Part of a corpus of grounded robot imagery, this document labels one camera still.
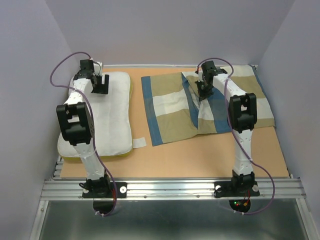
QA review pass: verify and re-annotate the blue beige white plaid pillowcase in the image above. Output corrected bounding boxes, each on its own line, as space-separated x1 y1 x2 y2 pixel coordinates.
141 65 276 146

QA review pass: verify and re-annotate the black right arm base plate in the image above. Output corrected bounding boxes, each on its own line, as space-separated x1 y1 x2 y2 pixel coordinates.
213 181 260 198

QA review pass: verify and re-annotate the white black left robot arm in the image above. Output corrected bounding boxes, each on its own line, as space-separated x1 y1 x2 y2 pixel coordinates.
56 59 112 198

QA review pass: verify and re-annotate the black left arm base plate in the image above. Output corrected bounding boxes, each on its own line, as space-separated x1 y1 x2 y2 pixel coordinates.
81 181 128 199

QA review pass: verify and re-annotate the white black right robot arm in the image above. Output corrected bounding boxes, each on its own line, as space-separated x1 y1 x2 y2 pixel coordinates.
195 58 258 198

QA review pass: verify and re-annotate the white pillow yellow edge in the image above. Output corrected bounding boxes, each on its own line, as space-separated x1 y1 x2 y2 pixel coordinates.
57 71 134 165

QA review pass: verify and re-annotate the white pillow label tag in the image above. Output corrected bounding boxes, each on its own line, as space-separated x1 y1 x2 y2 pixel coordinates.
132 137 147 149

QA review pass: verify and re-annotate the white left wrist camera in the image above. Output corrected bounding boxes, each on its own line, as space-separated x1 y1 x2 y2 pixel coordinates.
93 61 103 76

